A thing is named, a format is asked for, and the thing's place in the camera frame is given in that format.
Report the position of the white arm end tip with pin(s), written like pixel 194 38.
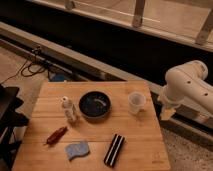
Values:
pixel 166 113

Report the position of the small clear plastic bottle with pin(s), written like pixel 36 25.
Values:
pixel 69 110

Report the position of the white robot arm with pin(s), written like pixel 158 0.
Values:
pixel 186 80

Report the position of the clear plastic cup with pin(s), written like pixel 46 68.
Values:
pixel 136 101

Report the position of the black white striped block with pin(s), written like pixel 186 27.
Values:
pixel 114 149

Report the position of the dark blue bowl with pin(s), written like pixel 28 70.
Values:
pixel 94 105

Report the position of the wooden table board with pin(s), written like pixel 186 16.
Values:
pixel 143 148

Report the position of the blue sponge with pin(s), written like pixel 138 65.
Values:
pixel 77 150

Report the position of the blue object on floor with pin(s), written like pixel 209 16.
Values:
pixel 58 78

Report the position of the black chair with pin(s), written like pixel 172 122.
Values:
pixel 9 119

